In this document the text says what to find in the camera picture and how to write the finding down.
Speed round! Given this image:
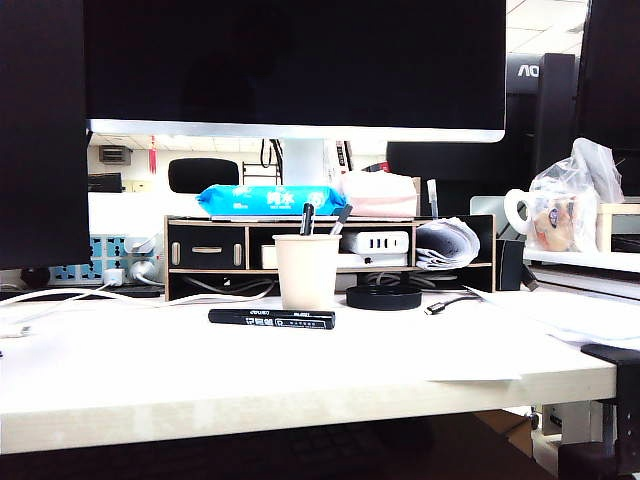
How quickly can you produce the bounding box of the beige paper cup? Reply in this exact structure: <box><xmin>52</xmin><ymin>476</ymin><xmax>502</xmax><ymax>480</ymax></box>
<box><xmin>272</xmin><ymin>233</ymin><xmax>343</xmax><ymax>311</ymax></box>

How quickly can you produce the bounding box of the white multi-port charger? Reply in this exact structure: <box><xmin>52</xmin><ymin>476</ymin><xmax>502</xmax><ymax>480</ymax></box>
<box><xmin>341</xmin><ymin>230</ymin><xmax>410</xmax><ymax>254</ymax></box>

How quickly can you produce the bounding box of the flat white box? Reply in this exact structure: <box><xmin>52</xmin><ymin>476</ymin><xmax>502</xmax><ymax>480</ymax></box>
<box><xmin>337</xmin><ymin>253</ymin><xmax>409</xmax><ymax>268</ymax></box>

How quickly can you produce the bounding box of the blue wet wipes pack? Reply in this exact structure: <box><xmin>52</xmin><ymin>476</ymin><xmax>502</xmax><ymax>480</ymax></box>
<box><xmin>195</xmin><ymin>183</ymin><xmax>349</xmax><ymax>218</ymax></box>

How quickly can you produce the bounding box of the pink tissue pack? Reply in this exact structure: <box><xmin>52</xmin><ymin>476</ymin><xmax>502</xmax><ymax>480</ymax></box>
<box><xmin>334</xmin><ymin>170</ymin><xmax>420</xmax><ymax>218</ymax></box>

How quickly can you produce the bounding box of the black round disc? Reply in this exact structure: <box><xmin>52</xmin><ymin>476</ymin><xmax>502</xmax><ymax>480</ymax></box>
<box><xmin>345</xmin><ymin>285</ymin><xmax>424</xmax><ymax>311</ymax></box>

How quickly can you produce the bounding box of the black wooden desk organizer shelf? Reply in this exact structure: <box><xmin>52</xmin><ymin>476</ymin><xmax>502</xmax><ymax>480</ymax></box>
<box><xmin>163</xmin><ymin>213</ymin><xmax>496</xmax><ymax>302</ymax></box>

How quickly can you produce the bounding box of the rolled paper bundle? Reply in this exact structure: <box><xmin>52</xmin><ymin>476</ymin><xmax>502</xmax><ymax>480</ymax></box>
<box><xmin>414</xmin><ymin>215</ymin><xmax>481</xmax><ymax>271</ymax></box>

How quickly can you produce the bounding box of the black chair headrest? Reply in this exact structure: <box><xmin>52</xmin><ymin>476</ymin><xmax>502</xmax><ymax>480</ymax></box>
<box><xmin>167</xmin><ymin>158</ymin><xmax>240</xmax><ymax>195</ymax></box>

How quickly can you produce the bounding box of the white paper sheet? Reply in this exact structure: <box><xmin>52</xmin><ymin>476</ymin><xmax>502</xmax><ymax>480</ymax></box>
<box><xmin>49</xmin><ymin>299</ymin><xmax>525</xmax><ymax>385</ymax></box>

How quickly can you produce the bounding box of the large silver-framed monitor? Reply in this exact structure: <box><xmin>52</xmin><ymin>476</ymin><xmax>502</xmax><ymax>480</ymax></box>
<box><xmin>83</xmin><ymin>0</ymin><xmax>507</xmax><ymax>222</ymax></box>

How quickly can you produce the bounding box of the white desk partition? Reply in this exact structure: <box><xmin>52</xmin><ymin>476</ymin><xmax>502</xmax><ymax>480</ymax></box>
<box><xmin>87</xmin><ymin>192</ymin><xmax>212</xmax><ymax>236</ymax></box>

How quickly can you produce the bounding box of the small black box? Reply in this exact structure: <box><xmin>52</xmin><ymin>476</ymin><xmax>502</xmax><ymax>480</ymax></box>
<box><xmin>494</xmin><ymin>238</ymin><xmax>525</xmax><ymax>292</ymax></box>

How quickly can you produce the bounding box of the white paper roll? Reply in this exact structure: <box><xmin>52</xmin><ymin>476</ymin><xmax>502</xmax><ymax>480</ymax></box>
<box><xmin>502</xmin><ymin>188</ymin><xmax>539</xmax><ymax>236</ymax></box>

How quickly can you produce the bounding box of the white power strip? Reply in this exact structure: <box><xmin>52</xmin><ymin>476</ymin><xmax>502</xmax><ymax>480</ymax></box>
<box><xmin>48</xmin><ymin>233</ymin><xmax>165</xmax><ymax>286</ymax></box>

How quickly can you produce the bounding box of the stack of white papers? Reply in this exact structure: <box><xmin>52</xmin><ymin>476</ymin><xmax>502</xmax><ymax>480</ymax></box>
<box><xmin>463</xmin><ymin>284</ymin><xmax>640</xmax><ymax>347</ymax></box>

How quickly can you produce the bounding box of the clear plastic bag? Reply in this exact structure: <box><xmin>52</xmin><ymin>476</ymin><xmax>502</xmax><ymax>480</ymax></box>
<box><xmin>528</xmin><ymin>137</ymin><xmax>625</xmax><ymax>254</ymax></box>

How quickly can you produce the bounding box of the white adjacent desk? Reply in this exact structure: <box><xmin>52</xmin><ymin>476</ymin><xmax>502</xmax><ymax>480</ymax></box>
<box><xmin>523</xmin><ymin>247</ymin><xmax>640</xmax><ymax>301</ymax></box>

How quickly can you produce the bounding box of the brown cardboard box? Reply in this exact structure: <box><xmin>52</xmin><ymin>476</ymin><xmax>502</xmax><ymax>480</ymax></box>
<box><xmin>472</xmin><ymin>408</ymin><xmax>534</xmax><ymax>459</ymax></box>

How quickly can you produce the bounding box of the black AOC monitor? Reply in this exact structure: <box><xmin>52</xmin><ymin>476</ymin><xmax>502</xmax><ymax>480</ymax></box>
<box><xmin>505</xmin><ymin>52</ymin><xmax>581</xmax><ymax>174</ymax></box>

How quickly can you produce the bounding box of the light wooden box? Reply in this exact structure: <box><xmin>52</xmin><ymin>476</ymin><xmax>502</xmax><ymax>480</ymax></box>
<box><xmin>594</xmin><ymin>203</ymin><xmax>640</xmax><ymax>254</ymax></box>

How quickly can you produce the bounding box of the coiled grey cable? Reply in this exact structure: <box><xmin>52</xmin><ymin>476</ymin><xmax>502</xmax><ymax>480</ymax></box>
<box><xmin>360</xmin><ymin>269</ymin><xmax>460</xmax><ymax>290</ymax></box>

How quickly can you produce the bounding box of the grey power cable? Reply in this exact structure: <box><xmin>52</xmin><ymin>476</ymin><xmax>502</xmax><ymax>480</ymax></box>
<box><xmin>180</xmin><ymin>273</ymin><xmax>276</xmax><ymax>297</ymax></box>

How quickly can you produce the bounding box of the black USB-C cable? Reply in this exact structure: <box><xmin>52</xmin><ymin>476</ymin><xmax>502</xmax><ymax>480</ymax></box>
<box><xmin>423</xmin><ymin>294</ymin><xmax>480</xmax><ymax>317</ymax></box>

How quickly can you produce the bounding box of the grey plug with cable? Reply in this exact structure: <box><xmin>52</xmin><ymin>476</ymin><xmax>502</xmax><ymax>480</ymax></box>
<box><xmin>128</xmin><ymin>257</ymin><xmax>166</xmax><ymax>287</ymax></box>

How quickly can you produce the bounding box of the grey wall box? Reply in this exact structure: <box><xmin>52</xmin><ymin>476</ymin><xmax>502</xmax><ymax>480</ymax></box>
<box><xmin>98</xmin><ymin>145</ymin><xmax>133</xmax><ymax>166</ymax></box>

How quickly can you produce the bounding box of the thin white cable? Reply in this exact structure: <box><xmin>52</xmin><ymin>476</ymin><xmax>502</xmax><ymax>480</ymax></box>
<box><xmin>0</xmin><ymin>280</ymin><xmax>113</xmax><ymax>308</ymax></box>

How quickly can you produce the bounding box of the white USB-C cable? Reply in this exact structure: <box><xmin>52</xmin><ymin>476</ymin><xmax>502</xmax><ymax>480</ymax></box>
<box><xmin>0</xmin><ymin>284</ymin><xmax>279</xmax><ymax>338</ymax></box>

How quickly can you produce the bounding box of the black table clamp bracket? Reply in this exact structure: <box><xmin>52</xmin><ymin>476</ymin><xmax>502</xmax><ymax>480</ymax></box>
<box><xmin>579</xmin><ymin>343</ymin><xmax>640</xmax><ymax>476</ymax></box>

